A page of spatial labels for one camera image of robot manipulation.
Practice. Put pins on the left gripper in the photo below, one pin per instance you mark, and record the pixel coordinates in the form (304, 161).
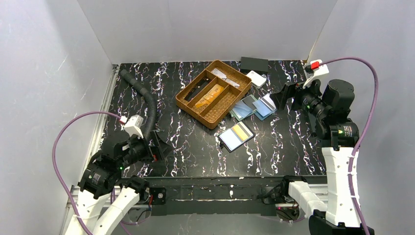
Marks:
(153, 149)

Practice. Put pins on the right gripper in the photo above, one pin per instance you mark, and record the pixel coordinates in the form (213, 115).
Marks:
(295, 98)

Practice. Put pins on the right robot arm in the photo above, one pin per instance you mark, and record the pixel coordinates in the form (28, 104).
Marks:
(338, 138)

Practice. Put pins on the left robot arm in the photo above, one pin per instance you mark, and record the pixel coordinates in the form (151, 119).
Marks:
(104, 197)

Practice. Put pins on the light blue card holder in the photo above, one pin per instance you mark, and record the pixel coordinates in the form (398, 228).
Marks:
(264, 107)

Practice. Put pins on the green card holder open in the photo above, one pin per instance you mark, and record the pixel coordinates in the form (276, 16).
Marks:
(244, 108)

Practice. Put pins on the yellow card in holder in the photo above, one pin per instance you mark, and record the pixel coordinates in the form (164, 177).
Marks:
(241, 132)

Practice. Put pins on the orange card in tray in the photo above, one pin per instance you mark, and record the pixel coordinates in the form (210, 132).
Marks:
(209, 96)

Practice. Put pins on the black card holder open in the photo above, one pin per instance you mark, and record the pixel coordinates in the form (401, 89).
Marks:
(231, 141)

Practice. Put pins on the white card in tray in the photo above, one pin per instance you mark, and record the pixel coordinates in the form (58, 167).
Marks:
(221, 75)

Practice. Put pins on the white small box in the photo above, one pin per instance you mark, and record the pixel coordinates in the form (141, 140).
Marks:
(257, 79)

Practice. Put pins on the black box at back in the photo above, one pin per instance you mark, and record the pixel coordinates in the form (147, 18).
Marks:
(254, 64)

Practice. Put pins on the brown woven divider tray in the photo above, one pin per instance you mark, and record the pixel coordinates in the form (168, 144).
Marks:
(210, 115)

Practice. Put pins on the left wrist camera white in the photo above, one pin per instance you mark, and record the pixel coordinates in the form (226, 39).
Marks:
(132, 126)

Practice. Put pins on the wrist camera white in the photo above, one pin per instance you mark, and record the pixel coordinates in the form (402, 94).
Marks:
(132, 126)
(315, 70)

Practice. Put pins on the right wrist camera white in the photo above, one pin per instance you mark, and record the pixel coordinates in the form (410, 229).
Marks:
(315, 70)

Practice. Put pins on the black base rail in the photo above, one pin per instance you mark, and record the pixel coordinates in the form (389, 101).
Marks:
(220, 195)

